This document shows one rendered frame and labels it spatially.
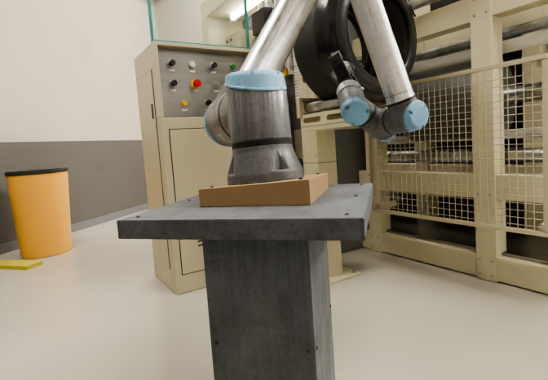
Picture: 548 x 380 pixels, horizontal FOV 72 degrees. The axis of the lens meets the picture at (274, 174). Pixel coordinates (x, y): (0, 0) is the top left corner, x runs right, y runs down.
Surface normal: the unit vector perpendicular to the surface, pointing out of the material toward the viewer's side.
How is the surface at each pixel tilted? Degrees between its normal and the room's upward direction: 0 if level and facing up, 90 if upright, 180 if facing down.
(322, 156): 90
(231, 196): 90
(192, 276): 90
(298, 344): 90
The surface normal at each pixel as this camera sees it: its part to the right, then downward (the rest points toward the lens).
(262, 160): -0.08, -0.31
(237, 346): -0.28, 0.10
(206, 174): 0.55, 0.03
